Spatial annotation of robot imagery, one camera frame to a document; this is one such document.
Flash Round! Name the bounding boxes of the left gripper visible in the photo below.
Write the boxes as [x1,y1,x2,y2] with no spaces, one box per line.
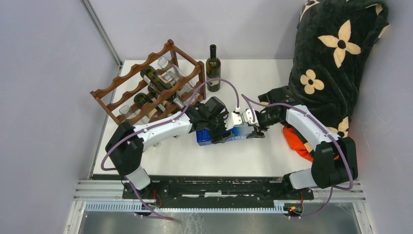
[205,111,234,144]

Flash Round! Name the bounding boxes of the blue square glass bottle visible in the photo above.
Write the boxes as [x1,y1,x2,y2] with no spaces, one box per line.
[196,124,254,146]

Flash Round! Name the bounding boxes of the clear square bottle black cap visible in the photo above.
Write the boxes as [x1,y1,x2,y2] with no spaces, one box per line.
[163,71,199,103]

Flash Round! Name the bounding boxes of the brown wooden wine rack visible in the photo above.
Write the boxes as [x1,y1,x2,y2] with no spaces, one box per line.
[91,40,206,126]

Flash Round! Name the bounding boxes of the clear round glass bottle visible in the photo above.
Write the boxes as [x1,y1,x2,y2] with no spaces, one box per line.
[157,57,186,79]

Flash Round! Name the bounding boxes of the green wine bottle brown label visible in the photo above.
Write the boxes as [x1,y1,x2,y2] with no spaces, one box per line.
[133,93,165,120]

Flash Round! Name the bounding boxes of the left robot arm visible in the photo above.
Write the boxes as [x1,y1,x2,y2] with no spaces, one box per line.
[105,97,234,199]

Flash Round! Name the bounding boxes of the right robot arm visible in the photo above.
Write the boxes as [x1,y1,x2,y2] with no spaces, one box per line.
[251,86,358,199]

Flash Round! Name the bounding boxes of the orange cloth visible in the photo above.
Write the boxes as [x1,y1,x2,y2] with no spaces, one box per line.
[282,127,314,162]

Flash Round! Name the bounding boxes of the black floral blanket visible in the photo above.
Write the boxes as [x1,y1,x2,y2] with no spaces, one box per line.
[287,0,389,137]

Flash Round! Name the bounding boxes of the aluminium corner profile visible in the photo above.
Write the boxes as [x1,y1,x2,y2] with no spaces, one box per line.
[80,0,123,68]

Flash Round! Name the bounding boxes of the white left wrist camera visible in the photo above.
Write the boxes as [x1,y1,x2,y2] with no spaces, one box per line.
[225,112,245,130]

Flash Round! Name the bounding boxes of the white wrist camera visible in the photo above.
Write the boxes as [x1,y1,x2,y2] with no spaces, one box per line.
[225,112,245,130]
[243,109,259,126]

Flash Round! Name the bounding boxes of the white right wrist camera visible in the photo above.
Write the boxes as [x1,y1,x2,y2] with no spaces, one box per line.
[243,109,259,126]

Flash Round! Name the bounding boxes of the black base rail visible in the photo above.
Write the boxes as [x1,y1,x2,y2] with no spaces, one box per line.
[74,174,365,215]

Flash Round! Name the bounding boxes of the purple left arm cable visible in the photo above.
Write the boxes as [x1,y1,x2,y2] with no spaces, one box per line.
[100,78,241,222]

